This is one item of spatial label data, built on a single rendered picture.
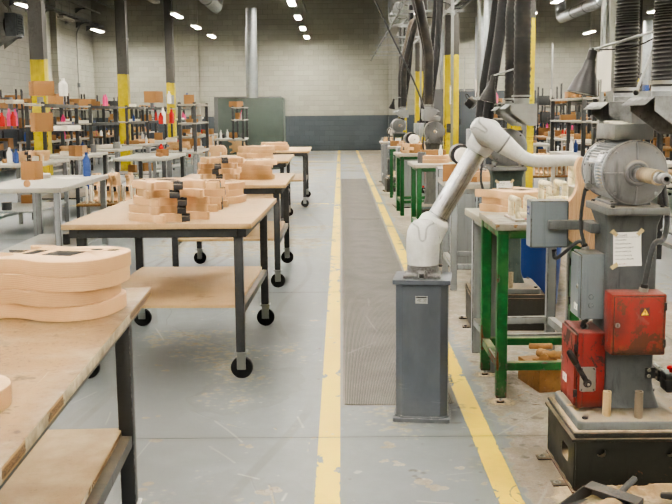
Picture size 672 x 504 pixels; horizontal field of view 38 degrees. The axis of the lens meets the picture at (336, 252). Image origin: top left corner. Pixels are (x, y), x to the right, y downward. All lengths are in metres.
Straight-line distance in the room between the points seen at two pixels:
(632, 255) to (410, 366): 1.31
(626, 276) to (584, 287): 0.17
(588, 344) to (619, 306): 0.22
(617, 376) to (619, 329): 0.25
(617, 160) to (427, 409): 1.61
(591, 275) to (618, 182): 0.39
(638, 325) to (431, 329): 1.16
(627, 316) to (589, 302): 0.19
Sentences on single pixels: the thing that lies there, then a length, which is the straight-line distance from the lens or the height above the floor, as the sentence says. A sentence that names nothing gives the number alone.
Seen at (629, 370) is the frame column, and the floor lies 0.46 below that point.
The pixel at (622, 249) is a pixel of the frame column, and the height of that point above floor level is 0.95.
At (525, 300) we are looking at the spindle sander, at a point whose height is 0.21.
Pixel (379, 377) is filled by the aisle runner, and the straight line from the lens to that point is 5.64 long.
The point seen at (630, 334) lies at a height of 0.63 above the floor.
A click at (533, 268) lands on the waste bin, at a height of 0.30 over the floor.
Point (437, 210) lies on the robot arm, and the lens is 4.94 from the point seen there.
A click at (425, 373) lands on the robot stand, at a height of 0.24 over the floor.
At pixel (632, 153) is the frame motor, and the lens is 3.99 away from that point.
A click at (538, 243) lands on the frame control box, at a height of 0.94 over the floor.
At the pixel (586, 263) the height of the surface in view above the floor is 0.89.
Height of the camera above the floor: 1.49
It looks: 8 degrees down
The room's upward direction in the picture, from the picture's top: 1 degrees counter-clockwise
